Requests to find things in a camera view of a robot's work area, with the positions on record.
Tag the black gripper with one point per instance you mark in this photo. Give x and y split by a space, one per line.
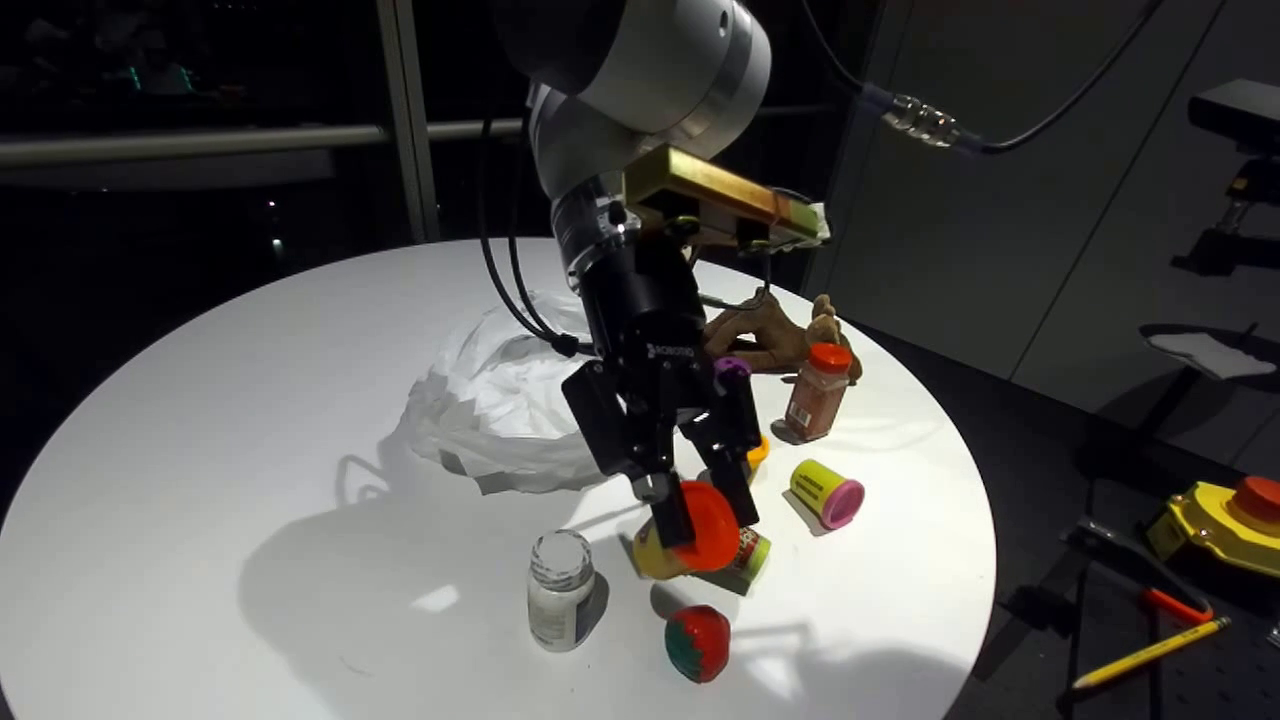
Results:
650 381

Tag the orange play dough tub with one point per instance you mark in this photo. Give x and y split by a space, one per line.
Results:
713 523

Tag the light green play dough tub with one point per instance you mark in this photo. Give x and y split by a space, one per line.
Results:
827 493

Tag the small jar with grey lid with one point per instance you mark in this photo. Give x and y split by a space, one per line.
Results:
565 594

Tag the spice jar with red lid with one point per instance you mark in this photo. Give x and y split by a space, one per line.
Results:
817 392

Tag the red play dough tub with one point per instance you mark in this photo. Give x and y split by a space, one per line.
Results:
698 642

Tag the white plastic bag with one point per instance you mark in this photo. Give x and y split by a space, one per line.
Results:
494 412

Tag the yellow play dough tub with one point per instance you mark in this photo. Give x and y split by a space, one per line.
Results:
754 456

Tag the purple play dough tub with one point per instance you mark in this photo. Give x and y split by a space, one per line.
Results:
731 366

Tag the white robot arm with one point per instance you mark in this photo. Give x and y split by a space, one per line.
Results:
614 80

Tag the metal window railing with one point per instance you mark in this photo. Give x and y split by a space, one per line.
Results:
186 144

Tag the yellow pencil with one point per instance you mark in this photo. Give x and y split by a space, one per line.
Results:
1151 653

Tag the yellow emergency stop button box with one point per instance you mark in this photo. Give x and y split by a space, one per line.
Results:
1232 526

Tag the red handled tool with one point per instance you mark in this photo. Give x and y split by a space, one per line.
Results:
1177 608

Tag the grey window post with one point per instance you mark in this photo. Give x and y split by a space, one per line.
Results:
410 119

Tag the black camera stand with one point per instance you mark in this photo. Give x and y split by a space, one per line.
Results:
1249 119

